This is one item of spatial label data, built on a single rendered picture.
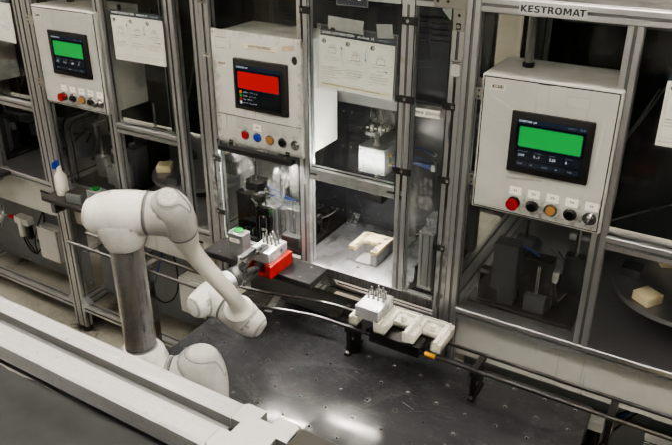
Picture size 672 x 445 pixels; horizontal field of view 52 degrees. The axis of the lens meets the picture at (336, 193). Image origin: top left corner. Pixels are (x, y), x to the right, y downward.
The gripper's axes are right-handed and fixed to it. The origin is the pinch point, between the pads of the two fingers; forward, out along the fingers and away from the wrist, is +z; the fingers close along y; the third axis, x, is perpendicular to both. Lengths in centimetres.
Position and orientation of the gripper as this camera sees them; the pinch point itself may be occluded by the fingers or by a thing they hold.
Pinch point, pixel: (262, 254)
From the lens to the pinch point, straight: 277.1
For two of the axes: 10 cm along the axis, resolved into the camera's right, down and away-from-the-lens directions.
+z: 5.1, -4.0, 7.6
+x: -8.6, -2.2, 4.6
